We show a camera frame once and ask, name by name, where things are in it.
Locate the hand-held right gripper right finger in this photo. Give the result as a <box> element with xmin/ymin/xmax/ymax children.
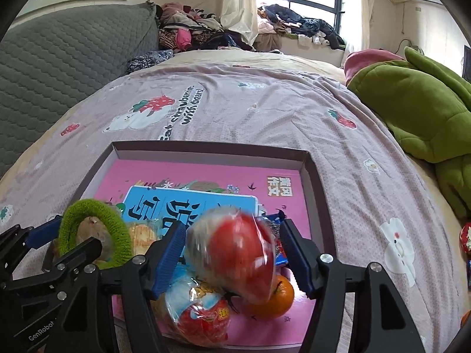
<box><xmin>278</xmin><ymin>219</ymin><xmax>427</xmax><ymax>353</ymax></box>

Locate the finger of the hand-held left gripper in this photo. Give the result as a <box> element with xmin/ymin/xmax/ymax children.
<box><xmin>0</xmin><ymin>215</ymin><xmax>64</xmax><ymax>270</ymax></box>
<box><xmin>7</xmin><ymin>237</ymin><xmax>104</xmax><ymax>295</ymax></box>

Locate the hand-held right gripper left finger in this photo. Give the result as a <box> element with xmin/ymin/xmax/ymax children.
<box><xmin>46</xmin><ymin>221</ymin><xmax>188</xmax><ymax>353</ymax></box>

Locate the beige hair scrunchie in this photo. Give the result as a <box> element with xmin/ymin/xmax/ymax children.
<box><xmin>51</xmin><ymin>216</ymin><xmax>115</xmax><ymax>270</ymax></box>

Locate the yellow wafer packet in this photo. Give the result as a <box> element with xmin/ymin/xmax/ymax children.
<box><xmin>128</xmin><ymin>218</ymin><xmax>167</xmax><ymax>257</ymax></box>

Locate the green hair scrunchie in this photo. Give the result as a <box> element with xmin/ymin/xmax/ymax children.
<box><xmin>58</xmin><ymin>199</ymin><xmax>134</xmax><ymax>270</ymax></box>

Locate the blue cookie packet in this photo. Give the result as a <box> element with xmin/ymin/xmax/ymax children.
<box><xmin>256</xmin><ymin>212</ymin><xmax>290</xmax><ymax>268</ymax></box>

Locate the bag of red rubber bands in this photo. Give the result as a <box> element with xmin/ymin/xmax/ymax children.
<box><xmin>163</xmin><ymin>274</ymin><xmax>233</xmax><ymax>349</ymax></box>
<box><xmin>185</xmin><ymin>207</ymin><xmax>277</xmax><ymax>307</ymax></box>

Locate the grey cardboard box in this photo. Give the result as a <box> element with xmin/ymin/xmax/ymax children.
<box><xmin>72</xmin><ymin>140</ymin><xmax>336</xmax><ymax>353</ymax></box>

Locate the pink book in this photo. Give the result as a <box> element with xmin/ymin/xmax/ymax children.
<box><xmin>92</xmin><ymin>158</ymin><xmax>314</xmax><ymax>347</ymax></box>

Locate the grey quilted headboard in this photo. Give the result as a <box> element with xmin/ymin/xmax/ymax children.
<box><xmin>0</xmin><ymin>2</ymin><xmax>161</xmax><ymax>179</ymax></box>

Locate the red white candy packet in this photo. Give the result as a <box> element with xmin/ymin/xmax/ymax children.
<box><xmin>459</xmin><ymin>222</ymin><xmax>471</xmax><ymax>255</ymax></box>

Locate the dark floral cloth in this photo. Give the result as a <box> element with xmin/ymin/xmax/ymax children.
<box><xmin>126</xmin><ymin>49</ymin><xmax>175</xmax><ymax>76</ymax></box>

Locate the green blanket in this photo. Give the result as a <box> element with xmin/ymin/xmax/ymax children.
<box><xmin>347</xmin><ymin>46</ymin><xmax>471</xmax><ymax>222</ymax></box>

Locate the pink pillow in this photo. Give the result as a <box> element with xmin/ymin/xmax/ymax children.
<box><xmin>344</xmin><ymin>49</ymin><xmax>406</xmax><ymax>86</ymax></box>

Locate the pile of dark clothes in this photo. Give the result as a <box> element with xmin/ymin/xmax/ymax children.
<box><xmin>256</xmin><ymin>4</ymin><xmax>347</xmax><ymax>51</ymax></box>

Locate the cream curtain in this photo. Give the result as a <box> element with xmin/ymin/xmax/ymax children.
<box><xmin>220</xmin><ymin>0</ymin><xmax>259</xmax><ymax>47</ymax></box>
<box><xmin>346</xmin><ymin>0</ymin><xmax>373</xmax><ymax>51</ymax></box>

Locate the black television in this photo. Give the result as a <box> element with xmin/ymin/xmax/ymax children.
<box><xmin>462</xmin><ymin>44</ymin><xmax>471</xmax><ymax>82</ymax></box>

